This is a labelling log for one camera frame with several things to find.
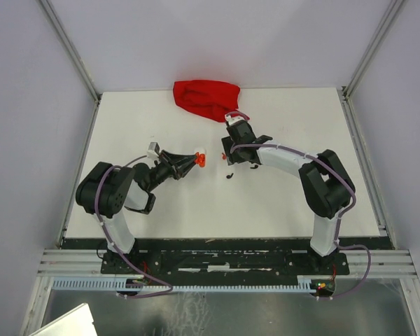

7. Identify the aluminium corner post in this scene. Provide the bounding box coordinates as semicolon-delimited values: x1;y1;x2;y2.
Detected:
36;0;101;103
342;0;407;100

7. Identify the white round charging case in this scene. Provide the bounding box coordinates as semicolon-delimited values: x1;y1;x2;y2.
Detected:
195;147;207;154

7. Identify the white cable duct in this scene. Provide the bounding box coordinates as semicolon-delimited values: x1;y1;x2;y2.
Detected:
51;274;318;291

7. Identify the aluminium frame rail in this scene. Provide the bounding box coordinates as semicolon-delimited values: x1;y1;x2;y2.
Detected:
37;250;417;279

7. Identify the red crumpled cloth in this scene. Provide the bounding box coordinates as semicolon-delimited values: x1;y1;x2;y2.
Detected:
172;80;250;123

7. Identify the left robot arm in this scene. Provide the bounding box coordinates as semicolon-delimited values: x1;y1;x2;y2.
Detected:
76;143;206;273

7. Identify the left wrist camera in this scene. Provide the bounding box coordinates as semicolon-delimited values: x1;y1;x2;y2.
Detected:
147;142;160;157

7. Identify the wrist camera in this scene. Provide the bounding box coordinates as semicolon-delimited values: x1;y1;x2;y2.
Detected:
147;142;160;157
225;113;249;127

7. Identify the metal sheet plate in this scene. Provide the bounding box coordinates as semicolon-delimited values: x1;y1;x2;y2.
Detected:
30;303;97;336

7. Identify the orange round charging case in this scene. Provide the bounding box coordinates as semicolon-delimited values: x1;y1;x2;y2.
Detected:
195;152;206;167

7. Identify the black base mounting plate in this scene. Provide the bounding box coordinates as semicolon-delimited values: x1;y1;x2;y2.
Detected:
101;239;350;286

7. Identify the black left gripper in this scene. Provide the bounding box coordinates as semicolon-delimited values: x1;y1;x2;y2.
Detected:
147;149;199;191

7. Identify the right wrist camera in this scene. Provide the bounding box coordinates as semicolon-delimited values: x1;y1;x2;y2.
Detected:
225;113;249;127

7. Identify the left aluminium corner post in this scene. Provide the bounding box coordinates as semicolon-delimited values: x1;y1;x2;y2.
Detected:
36;0;101;103

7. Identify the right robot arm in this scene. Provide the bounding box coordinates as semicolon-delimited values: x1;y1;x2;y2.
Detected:
221;114;356;274

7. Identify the right aluminium corner post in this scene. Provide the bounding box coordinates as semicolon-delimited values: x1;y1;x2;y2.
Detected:
342;0;407;100

